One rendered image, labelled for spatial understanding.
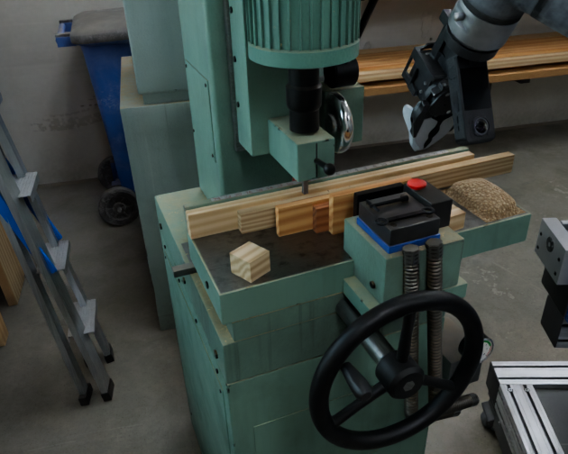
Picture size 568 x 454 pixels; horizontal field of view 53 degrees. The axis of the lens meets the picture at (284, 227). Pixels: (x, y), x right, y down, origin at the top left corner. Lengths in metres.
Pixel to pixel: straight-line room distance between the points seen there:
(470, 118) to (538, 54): 2.75
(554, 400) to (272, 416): 0.92
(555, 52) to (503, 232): 2.52
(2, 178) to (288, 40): 0.96
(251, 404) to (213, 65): 0.62
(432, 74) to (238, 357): 0.53
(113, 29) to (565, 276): 1.99
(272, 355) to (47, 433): 1.15
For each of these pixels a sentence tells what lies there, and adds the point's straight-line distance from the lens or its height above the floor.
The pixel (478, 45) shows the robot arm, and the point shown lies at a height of 1.26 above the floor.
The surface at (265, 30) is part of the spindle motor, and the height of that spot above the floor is 1.25.
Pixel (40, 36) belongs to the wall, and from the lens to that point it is 3.27.
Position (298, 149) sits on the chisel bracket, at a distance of 0.94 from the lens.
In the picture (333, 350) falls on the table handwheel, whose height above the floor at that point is 0.90.
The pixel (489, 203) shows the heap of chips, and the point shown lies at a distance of 1.10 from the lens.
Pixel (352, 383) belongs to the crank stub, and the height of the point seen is 0.88.
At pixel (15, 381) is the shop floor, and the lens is 2.22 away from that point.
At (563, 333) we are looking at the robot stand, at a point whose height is 0.55.
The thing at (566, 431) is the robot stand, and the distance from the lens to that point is 1.71.
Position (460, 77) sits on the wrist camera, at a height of 1.22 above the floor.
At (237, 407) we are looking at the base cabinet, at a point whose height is 0.65.
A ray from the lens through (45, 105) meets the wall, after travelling 3.36.
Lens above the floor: 1.43
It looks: 31 degrees down
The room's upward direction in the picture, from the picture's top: 2 degrees counter-clockwise
